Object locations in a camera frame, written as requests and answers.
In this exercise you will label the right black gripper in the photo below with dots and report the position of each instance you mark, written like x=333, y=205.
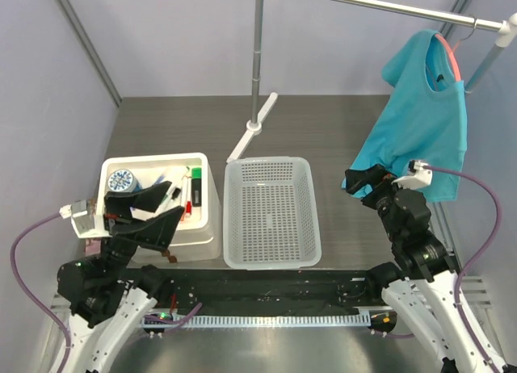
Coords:
x=357, y=178

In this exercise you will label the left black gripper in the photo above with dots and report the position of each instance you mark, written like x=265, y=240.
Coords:
x=157, y=230

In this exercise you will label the blue t shirt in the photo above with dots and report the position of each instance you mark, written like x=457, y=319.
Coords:
x=425, y=118

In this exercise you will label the pink clothes hanger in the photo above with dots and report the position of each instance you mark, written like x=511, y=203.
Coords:
x=450, y=51

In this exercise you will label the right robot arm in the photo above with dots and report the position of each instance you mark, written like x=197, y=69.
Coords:
x=422, y=285

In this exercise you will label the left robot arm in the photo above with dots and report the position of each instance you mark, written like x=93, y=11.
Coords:
x=105, y=304

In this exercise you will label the blue white tape roll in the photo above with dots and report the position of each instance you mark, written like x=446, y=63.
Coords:
x=123, y=181

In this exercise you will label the red marker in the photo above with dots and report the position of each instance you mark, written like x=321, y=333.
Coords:
x=188, y=206

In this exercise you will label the pink snack packet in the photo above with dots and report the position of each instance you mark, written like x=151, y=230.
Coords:
x=92, y=246

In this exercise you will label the white storage bin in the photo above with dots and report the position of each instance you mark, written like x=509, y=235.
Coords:
x=196, y=238

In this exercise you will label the green highlighter marker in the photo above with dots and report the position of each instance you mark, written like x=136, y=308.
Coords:
x=196, y=187

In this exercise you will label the white perforated basket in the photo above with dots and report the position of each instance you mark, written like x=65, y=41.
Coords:
x=270, y=217

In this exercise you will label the metal clothes rack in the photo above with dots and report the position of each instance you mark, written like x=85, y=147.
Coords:
x=505, y=29

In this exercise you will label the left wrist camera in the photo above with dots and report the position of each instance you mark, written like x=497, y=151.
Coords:
x=85, y=221

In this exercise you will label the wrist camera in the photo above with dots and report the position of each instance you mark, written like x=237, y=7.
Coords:
x=417, y=177
x=85, y=221

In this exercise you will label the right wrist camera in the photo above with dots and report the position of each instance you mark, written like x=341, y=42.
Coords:
x=417, y=177

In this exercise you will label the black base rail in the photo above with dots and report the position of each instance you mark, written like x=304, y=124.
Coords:
x=225, y=292

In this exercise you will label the white cable duct strip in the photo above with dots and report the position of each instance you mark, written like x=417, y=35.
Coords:
x=251, y=322

